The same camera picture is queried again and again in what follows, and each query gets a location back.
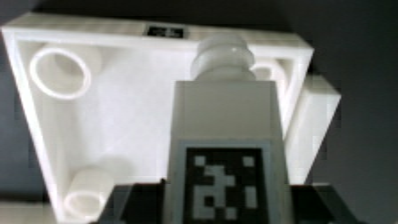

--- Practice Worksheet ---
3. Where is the white square tabletop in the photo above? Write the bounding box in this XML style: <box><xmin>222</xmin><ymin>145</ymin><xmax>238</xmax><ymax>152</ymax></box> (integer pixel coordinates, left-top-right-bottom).
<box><xmin>2</xmin><ymin>13</ymin><xmax>313</xmax><ymax>224</ymax></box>

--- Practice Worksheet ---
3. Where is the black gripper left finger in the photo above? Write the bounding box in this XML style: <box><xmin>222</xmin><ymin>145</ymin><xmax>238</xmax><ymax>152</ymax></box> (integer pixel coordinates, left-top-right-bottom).
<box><xmin>94</xmin><ymin>180</ymin><xmax>165</xmax><ymax>224</ymax></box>

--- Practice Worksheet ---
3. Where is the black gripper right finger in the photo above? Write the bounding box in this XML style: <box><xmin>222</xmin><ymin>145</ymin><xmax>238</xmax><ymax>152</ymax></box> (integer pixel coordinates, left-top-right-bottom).
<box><xmin>291</xmin><ymin>184</ymin><xmax>363</xmax><ymax>224</ymax></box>

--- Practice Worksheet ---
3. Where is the white right fence wall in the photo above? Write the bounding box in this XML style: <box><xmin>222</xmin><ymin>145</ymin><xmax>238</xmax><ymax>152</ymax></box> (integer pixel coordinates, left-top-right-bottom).
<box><xmin>284</xmin><ymin>76</ymin><xmax>341</xmax><ymax>184</ymax></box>

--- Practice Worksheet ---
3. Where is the white leg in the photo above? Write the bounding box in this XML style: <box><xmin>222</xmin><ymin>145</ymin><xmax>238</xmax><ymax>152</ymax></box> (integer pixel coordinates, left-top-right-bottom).
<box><xmin>162</xmin><ymin>34</ymin><xmax>295</xmax><ymax>224</ymax></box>

